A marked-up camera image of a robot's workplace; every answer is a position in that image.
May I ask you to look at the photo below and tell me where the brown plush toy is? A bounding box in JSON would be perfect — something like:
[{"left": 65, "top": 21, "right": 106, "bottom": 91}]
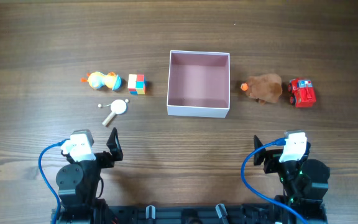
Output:
[{"left": 241, "top": 73, "right": 282, "bottom": 104}]

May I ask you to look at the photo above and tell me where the red toy fire truck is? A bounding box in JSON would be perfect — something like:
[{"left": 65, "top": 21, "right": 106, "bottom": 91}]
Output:
[{"left": 288, "top": 78, "right": 316, "bottom": 108}]

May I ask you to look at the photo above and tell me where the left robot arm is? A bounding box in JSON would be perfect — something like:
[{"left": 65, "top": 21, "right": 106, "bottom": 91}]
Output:
[{"left": 56, "top": 128, "right": 123, "bottom": 208}]

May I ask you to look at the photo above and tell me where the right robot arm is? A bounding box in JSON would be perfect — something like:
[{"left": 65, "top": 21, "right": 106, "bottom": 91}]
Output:
[{"left": 254, "top": 142, "right": 330, "bottom": 204}]

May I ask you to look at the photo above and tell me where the white pig rattle drum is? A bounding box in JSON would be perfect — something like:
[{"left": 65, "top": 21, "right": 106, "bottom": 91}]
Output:
[{"left": 98, "top": 99, "right": 129, "bottom": 126}]

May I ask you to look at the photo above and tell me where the multicolour puzzle cube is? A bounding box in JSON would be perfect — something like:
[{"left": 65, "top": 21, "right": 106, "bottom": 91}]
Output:
[{"left": 127, "top": 74, "right": 146, "bottom": 95}]

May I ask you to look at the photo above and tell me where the orange blue duck toy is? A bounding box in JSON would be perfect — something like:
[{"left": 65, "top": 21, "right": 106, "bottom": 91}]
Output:
[{"left": 80, "top": 72, "right": 122, "bottom": 91}]

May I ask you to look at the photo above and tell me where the pink open cardboard box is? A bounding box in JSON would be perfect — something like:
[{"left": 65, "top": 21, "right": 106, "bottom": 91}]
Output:
[{"left": 167, "top": 50, "right": 231, "bottom": 118}]

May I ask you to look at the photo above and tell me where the right blue cable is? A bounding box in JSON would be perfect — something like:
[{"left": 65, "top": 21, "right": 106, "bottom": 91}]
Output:
[{"left": 241, "top": 138, "right": 310, "bottom": 224}]

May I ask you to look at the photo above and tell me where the blue cable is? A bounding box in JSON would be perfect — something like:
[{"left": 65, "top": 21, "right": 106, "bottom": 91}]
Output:
[
  {"left": 38, "top": 139, "right": 70, "bottom": 224},
  {"left": 241, "top": 138, "right": 310, "bottom": 224}
]

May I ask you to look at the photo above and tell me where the left blue cable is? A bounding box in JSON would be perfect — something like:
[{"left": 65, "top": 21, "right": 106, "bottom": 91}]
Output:
[{"left": 38, "top": 139, "right": 70, "bottom": 224}]

